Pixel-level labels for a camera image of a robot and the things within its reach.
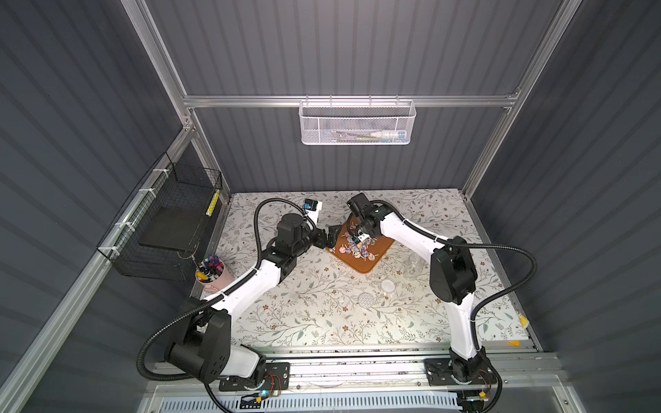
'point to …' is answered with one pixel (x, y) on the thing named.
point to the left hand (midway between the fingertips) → (333, 224)
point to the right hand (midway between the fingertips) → (387, 209)
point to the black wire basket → (159, 231)
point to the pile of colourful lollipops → (359, 249)
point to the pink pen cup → (212, 275)
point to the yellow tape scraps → (524, 323)
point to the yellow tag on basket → (213, 203)
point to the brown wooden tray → (379, 248)
